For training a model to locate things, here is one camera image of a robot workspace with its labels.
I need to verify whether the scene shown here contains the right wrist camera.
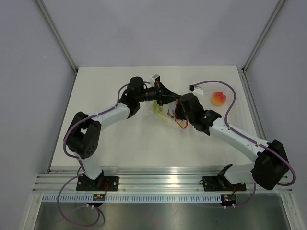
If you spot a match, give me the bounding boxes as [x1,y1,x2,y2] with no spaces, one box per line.
[189,85,204,96]

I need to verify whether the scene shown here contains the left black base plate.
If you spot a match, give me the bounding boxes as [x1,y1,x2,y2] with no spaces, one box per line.
[76,176,119,192]

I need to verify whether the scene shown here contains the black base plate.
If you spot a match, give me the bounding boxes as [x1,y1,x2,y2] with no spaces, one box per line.
[199,176,247,192]
[76,176,119,192]

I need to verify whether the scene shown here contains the aluminium frame post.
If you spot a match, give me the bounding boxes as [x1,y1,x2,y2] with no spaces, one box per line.
[242,0,287,74]
[33,0,78,76]

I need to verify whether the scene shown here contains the right aluminium frame post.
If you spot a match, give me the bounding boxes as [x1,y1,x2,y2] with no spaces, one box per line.
[242,0,287,74]

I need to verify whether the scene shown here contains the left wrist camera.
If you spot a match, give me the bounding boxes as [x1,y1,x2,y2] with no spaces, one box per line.
[150,74,161,85]

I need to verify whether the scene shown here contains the white slotted cable duct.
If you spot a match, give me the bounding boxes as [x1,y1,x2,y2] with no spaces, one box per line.
[42,193,222,204]

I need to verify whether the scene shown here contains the purple cable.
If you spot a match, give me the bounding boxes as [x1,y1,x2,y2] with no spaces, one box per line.
[56,83,106,227]
[190,80,297,209]

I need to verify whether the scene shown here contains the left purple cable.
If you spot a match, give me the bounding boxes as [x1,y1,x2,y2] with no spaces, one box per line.
[56,83,106,227]

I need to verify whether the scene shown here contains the peach fruit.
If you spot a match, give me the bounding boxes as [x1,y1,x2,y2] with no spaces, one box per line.
[211,91,226,106]

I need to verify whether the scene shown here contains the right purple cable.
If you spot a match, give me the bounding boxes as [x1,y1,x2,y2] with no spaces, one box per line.
[190,80,297,209]

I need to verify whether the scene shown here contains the white plastic basket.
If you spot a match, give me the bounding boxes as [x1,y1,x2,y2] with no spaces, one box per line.
[195,82,246,129]

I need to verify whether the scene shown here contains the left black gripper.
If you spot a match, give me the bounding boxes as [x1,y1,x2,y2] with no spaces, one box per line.
[137,81,180,107]

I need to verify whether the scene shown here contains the left aluminium frame post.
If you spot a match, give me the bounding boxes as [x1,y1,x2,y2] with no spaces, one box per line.
[33,0,78,76]

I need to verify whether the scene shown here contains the aluminium mounting rail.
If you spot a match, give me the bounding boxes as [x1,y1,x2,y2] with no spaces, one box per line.
[32,166,220,194]

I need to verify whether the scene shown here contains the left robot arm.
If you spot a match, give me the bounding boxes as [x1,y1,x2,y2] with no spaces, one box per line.
[63,75,180,191]

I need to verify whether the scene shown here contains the clear zip top bag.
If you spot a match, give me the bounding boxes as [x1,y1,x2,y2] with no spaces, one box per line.
[151,99,189,129]

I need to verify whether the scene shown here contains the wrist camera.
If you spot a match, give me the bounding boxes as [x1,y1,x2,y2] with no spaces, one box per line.
[150,74,161,85]
[189,85,204,96]

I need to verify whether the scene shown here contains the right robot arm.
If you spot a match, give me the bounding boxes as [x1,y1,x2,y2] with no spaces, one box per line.
[179,93,290,190]

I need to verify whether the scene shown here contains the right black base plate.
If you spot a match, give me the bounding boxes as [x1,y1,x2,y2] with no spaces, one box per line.
[199,176,247,192]

